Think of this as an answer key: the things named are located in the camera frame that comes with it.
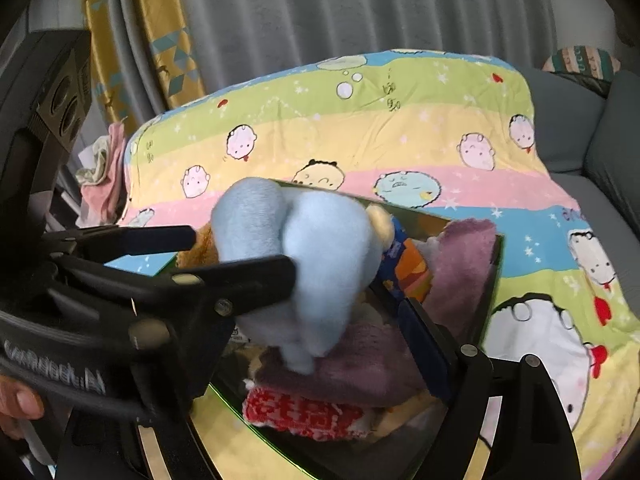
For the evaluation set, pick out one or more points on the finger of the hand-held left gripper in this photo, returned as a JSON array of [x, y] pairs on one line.
[[140, 240], [250, 280]]

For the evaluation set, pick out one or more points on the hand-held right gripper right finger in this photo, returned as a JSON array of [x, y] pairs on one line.
[[425, 355]]

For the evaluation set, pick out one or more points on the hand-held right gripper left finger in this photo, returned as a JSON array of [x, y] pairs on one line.
[[195, 355]]

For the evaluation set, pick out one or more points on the light blue fuzzy sock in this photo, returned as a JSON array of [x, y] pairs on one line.
[[325, 240]]

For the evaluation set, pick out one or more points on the green cardboard box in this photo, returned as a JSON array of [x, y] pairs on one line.
[[490, 300]]

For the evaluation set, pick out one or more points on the blue orange patterned sock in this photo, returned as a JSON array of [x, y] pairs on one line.
[[407, 270]]

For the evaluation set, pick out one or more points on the red white sock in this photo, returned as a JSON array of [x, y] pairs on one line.
[[300, 415]]

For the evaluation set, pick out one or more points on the person's left hand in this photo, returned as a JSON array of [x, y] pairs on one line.
[[20, 402]]

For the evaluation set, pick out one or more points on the pink towel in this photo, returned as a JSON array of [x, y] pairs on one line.
[[107, 195]]

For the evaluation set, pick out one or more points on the pale green garment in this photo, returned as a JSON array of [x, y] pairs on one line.
[[97, 160]]

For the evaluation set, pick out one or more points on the yellow patterned curtain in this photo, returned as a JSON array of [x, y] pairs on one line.
[[100, 35], [170, 35]]

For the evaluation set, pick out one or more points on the printed cartoon blanket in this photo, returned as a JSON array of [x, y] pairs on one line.
[[350, 130]]

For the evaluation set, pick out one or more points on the grey sofa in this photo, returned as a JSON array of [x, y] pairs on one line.
[[600, 160]]

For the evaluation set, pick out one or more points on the grey curtain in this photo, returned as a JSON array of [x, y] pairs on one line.
[[350, 10]]

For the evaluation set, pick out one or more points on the patterned cushion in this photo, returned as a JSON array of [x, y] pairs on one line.
[[580, 62]]

